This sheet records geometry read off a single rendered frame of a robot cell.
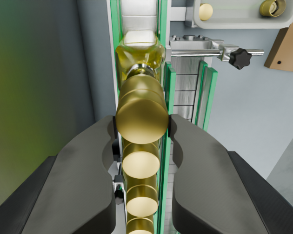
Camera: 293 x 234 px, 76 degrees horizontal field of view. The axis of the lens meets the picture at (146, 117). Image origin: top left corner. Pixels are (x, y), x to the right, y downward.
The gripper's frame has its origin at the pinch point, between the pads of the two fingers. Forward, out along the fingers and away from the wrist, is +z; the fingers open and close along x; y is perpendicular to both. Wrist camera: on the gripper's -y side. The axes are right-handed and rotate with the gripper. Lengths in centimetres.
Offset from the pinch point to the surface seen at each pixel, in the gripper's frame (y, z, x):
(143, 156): 4.6, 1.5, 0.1
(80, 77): 8.3, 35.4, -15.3
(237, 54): -0.5, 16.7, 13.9
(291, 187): 156, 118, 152
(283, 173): 135, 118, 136
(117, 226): 63, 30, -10
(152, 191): 10.3, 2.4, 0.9
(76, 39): -0.3, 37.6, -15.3
